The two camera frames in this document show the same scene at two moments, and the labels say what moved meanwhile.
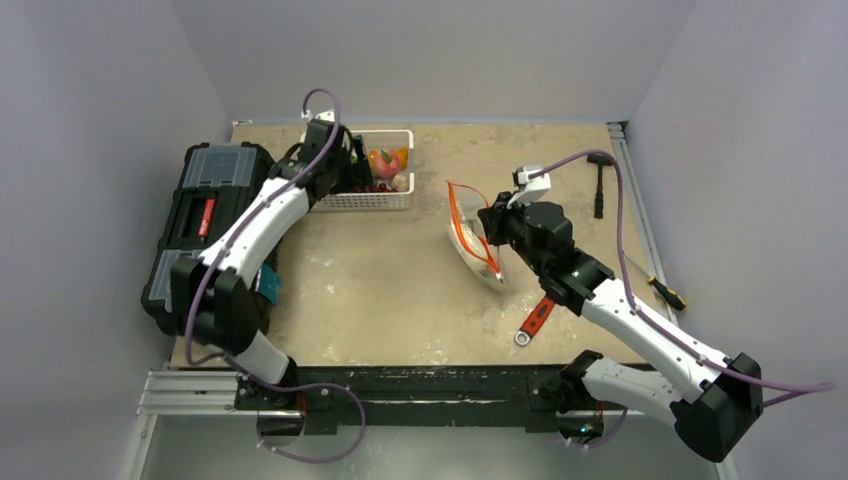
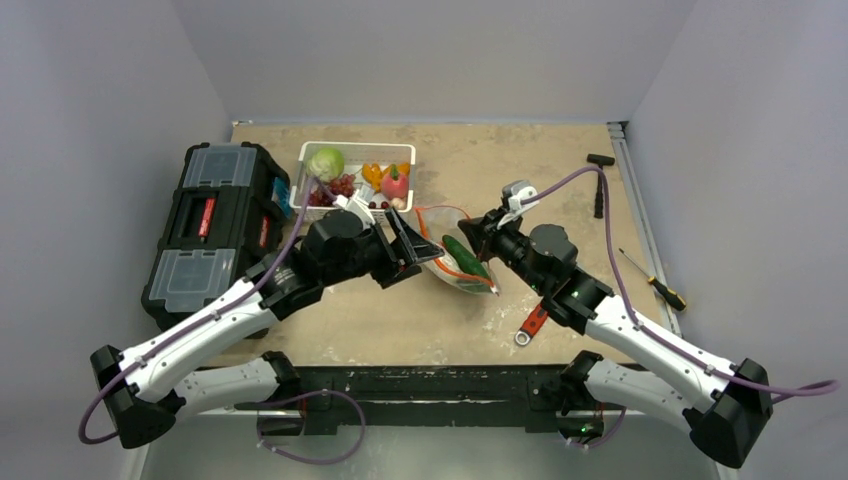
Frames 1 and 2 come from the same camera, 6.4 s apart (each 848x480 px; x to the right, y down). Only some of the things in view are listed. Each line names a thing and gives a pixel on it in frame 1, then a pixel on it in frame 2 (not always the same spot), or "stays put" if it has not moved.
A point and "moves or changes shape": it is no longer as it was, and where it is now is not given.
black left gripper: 357,173 -> 413,247
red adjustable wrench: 534,321 stays put
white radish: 476,250 -> 478,284
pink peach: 384,168 -> 395,188
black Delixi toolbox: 493,399 stays put
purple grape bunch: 379,188 moves or changes shape
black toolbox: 215,182 stays put
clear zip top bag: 468,237 moves or changes shape
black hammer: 599,198 stays put
